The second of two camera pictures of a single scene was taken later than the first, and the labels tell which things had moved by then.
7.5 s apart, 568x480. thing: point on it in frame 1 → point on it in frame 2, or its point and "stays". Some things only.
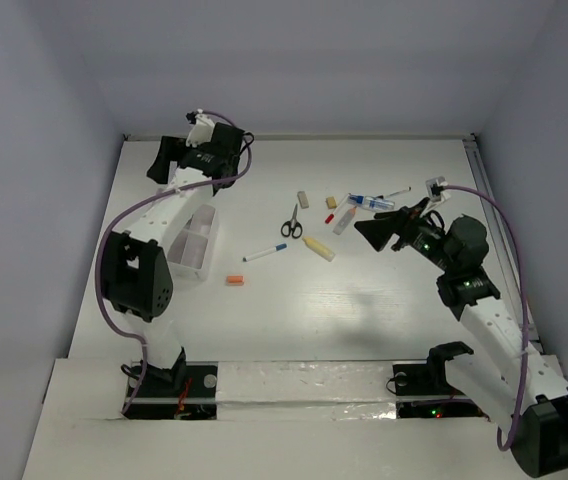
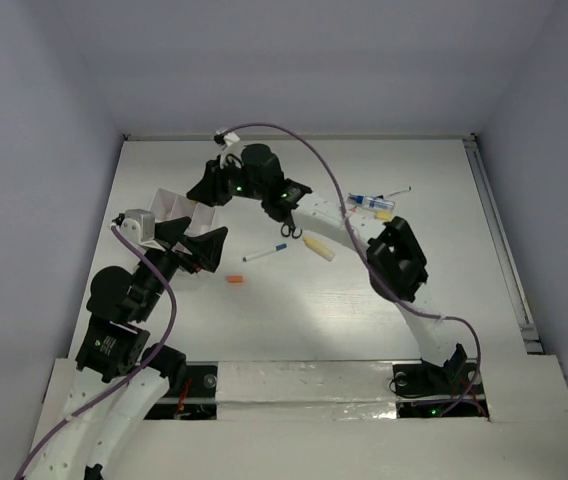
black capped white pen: [409, 188] stays
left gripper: [173, 149] → [206, 247]
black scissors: [292, 225] stays
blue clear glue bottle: [370, 202] stays
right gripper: [402, 222] → [212, 187]
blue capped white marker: [281, 247] stays
